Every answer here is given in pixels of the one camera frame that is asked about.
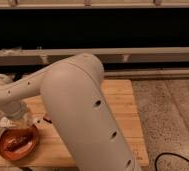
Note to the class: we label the small dark red object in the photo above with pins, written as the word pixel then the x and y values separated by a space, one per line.
pixel 47 119

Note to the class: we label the wooden cutting board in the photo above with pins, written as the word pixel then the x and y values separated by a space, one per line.
pixel 51 151

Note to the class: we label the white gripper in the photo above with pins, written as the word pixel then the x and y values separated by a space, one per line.
pixel 13 116

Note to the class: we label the brown item in bowl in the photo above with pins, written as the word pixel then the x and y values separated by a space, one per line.
pixel 17 143

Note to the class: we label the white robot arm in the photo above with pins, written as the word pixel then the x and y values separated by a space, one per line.
pixel 71 93

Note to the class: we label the orange ceramic bowl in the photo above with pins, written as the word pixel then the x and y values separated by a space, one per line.
pixel 7 137

